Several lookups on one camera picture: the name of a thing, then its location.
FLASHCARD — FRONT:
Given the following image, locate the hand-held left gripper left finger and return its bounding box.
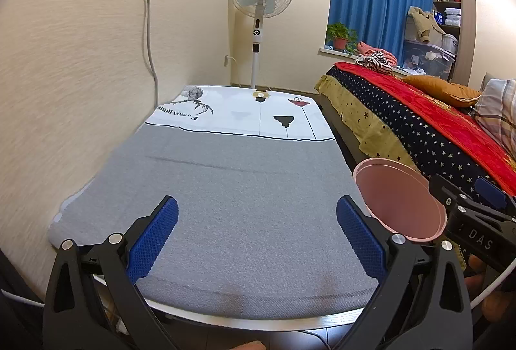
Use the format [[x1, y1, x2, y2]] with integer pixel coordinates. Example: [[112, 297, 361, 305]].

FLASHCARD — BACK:
[[42, 195, 180, 350]]

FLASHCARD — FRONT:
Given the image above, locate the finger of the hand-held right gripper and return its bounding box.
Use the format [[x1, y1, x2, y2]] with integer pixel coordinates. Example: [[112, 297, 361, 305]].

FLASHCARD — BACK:
[[428, 173, 471, 210], [474, 177, 516, 220]]

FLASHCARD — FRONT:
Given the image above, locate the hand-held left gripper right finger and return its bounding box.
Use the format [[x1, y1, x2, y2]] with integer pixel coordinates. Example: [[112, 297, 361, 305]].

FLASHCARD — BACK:
[[336, 195, 473, 350]]

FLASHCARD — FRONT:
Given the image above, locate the pink plastic bin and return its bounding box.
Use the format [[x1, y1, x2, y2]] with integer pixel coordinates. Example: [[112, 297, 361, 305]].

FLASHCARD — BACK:
[[352, 158, 448, 244]]

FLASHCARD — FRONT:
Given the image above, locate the person's right hand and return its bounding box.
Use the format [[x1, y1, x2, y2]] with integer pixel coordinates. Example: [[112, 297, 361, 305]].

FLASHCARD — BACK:
[[463, 255, 491, 293]]

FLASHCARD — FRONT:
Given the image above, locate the bed with starry blanket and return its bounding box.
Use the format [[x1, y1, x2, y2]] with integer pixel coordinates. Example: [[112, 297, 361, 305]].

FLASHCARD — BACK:
[[314, 65, 516, 266]]

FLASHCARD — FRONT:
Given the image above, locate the red blanket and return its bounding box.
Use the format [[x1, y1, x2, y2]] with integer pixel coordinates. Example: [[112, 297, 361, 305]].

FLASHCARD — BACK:
[[334, 62, 516, 174]]

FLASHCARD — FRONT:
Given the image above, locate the plaid pillow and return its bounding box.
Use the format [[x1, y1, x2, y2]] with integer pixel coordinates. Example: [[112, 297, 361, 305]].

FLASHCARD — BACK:
[[470, 78, 516, 150]]

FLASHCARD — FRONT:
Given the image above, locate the grey printed tablecloth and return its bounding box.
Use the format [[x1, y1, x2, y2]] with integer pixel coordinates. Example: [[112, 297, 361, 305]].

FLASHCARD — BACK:
[[50, 85, 380, 321]]

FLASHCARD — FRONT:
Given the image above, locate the orange pillow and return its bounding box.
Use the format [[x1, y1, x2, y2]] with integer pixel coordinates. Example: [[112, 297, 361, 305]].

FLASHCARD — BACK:
[[401, 75, 484, 108]]

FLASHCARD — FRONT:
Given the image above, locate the clear storage box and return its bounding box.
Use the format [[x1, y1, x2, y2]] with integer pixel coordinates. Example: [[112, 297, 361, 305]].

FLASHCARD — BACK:
[[403, 37, 459, 81]]

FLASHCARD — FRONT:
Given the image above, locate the black and white striped cloth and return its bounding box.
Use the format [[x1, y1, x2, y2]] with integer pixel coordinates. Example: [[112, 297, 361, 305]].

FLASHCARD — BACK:
[[355, 52, 398, 75]]

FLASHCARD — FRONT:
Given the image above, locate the wooden bookshelf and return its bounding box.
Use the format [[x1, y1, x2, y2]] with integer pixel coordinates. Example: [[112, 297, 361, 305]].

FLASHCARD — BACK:
[[432, 0, 476, 85]]

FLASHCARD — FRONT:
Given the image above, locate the pink cloth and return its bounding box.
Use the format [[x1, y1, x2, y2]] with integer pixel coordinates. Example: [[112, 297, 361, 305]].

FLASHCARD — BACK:
[[355, 41, 398, 67]]

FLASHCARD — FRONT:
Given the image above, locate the beige jacket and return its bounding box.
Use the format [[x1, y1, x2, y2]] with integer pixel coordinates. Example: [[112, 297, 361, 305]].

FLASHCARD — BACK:
[[407, 5, 444, 43]]

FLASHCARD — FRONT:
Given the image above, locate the white window sill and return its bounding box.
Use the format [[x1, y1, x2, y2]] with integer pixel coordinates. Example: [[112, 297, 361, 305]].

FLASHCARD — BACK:
[[318, 47, 360, 59]]

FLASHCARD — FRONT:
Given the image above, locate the potted green plant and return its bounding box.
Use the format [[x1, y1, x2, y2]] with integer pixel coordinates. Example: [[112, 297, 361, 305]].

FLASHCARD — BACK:
[[326, 23, 359, 52]]

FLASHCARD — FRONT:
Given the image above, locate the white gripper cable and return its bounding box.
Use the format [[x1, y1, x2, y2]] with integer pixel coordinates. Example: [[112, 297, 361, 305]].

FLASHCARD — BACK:
[[0, 290, 45, 306], [471, 258, 516, 309]]

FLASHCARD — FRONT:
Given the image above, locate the black cable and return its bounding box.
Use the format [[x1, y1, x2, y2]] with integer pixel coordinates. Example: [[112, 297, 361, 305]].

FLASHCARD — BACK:
[[302, 329, 336, 350]]

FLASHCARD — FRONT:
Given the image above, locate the grey wall cable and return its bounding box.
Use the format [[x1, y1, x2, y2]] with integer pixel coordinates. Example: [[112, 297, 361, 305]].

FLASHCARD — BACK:
[[144, 0, 164, 97]]

